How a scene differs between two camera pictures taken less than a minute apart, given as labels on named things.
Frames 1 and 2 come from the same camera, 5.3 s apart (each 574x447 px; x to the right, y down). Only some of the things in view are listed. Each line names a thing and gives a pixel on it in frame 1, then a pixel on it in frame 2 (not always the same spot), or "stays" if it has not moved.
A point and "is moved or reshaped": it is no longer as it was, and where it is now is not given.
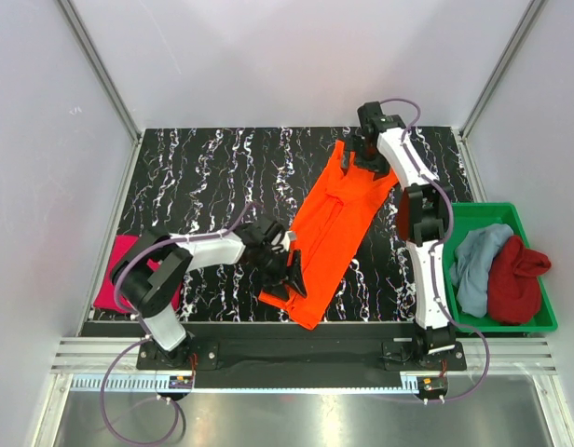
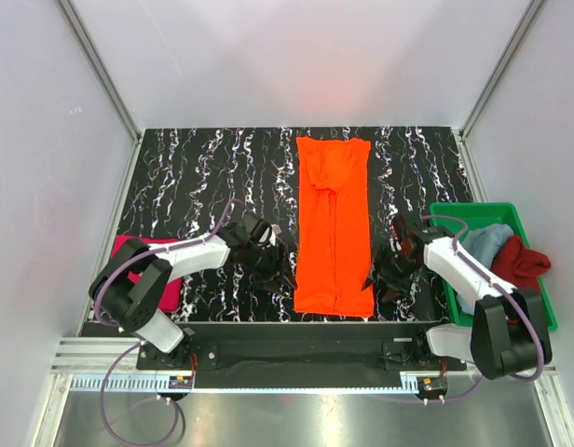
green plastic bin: x=467 y=215 stays
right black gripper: x=379 y=166 to x=384 y=273
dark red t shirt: x=513 y=293 stays
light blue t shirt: x=475 y=248 stays
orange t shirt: x=329 y=235 is moved or reshaped
